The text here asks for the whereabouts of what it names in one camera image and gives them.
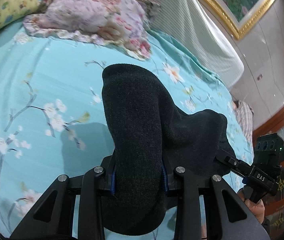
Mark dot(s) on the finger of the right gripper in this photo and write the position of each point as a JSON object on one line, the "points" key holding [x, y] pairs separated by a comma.
{"points": [[229, 162]]}

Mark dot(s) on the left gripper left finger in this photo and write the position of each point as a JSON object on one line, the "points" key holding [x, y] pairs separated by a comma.
{"points": [[52, 216]]}

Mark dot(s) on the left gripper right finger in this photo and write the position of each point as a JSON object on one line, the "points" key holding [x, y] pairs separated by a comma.
{"points": [[208, 208]]}

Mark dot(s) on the black knit pants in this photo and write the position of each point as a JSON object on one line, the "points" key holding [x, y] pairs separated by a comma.
{"points": [[145, 125]]}

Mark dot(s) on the person's right hand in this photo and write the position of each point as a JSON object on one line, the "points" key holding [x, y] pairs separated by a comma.
{"points": [[257, 209]]}

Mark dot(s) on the plaid cloth beside bed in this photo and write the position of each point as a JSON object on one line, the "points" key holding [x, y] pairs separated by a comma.
{"points": [[244, 116]]}

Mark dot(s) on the turquoise floral bed sheet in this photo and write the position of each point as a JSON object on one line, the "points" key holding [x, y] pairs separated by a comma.
{"points": [[52, 120]]}

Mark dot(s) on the striped padded headboard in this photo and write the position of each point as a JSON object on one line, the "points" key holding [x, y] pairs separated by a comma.
{"points": [[188, 23]]}

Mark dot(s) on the pink purple floral pillow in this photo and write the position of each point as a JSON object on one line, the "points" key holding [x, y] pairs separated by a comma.
{"points": [[122, 23]]}

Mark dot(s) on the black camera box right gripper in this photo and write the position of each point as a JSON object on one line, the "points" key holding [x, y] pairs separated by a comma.
{"points": [[268, 149]]}

